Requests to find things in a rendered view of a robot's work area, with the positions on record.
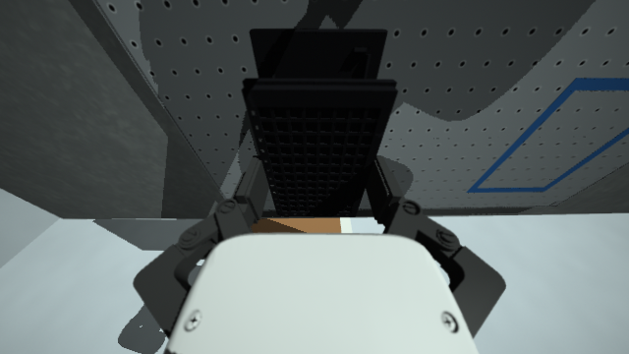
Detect light grey perforated base plate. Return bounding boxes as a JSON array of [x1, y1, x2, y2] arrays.
[[92, 0, 629, 208]]

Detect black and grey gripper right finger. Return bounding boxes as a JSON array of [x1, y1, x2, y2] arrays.
[[366, 156, 506, 339]]

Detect blue taped rectangle outline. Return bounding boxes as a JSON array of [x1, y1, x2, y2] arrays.
[[466, 78, 629, 193]]

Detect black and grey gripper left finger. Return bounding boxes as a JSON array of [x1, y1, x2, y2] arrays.
[[133, 155, 269, 339]]

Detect black well plate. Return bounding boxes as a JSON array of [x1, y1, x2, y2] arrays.
[[242, 78, 398, 217]]

